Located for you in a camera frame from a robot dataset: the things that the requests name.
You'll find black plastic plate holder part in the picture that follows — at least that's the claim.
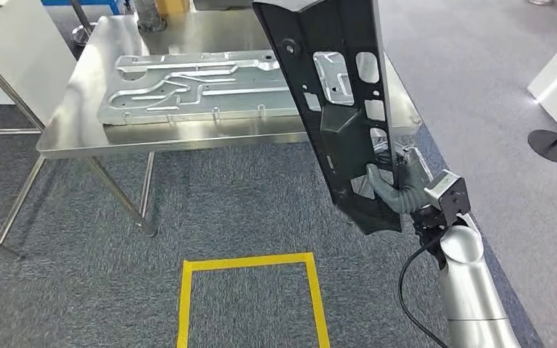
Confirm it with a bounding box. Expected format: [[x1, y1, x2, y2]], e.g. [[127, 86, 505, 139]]
[[252, 0, 403, 236]]

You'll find stainless steel workbench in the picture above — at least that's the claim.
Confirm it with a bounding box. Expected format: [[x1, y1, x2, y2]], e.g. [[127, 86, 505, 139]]
[[0, 9, 424, 246]]

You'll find yellow floor tape square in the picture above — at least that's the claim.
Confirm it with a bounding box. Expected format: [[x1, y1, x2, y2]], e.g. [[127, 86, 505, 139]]
[[176, 252, 331, 348]]

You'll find grooved aluminium plate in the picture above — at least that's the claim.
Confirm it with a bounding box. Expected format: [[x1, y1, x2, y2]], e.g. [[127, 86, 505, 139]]
[[97, 49, 356, 127]]

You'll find chrome stanchion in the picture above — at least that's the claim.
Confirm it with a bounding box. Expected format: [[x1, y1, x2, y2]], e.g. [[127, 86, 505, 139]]
[[69, 0, 101, 48]]

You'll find black stanchion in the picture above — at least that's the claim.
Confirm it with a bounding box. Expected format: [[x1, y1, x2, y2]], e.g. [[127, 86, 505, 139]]
[[527, 112, 557, 165]]

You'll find white partition panel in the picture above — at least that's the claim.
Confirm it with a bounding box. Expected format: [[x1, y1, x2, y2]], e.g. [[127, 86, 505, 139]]
[[0, 0, 78, 127]]

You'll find black camera cable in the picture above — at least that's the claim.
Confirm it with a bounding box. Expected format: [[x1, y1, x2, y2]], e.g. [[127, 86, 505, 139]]
[[397, 229, 453, 348]]

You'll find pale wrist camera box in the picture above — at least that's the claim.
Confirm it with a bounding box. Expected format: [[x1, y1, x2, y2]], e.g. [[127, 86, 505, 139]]
[[413, 169, 471, 231]]

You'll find grey corrugated hose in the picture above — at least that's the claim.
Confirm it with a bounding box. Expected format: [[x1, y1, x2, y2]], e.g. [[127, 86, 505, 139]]
[[131, 0, 169, 33]]

